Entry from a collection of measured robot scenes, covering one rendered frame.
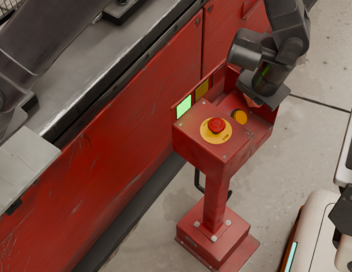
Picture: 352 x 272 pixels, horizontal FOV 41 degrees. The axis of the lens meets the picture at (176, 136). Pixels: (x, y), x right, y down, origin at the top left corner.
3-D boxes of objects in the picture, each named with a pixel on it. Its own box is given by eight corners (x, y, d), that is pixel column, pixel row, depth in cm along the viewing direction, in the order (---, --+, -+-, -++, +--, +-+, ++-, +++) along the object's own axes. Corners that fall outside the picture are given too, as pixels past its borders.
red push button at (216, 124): (216, 142, 105) (217, 134, 102) (203, 132, 107) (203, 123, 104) (228, 131, 107) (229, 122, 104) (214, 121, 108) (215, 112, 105)
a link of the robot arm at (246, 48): (306, 45, 82) (308, 18, 88) (243, 22, 81) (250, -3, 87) (278, 93, 90) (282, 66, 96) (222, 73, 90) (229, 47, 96)
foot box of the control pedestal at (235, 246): (227, 285, 165) (229, 274, 154) (174, 239, 174) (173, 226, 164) (261, 243, 172) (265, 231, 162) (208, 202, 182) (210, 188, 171)
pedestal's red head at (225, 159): (221, 188, 112) (227, 149, 97) (171, 150, 118) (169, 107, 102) (271, 135, 119) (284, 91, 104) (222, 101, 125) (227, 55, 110)
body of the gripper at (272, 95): (252, 63, 103) (263, 45, 96) (289, 94, 101) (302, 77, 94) (234, 82, 100) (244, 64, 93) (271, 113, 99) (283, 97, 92)
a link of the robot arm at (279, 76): (295, 73, 87) (301, 48, 90) (260, 60, 87) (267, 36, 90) (282, 90, 94) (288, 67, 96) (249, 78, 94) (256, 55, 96)
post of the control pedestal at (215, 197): (213, 234, 162) (223, 155, 116) (201, 224, 164) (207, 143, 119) (223, 223, 164) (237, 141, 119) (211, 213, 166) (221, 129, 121)
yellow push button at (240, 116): (236, 129, 116) (241, 128, 114) (227, 117, 115) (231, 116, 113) (245, 120, 118) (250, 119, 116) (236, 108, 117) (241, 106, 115)
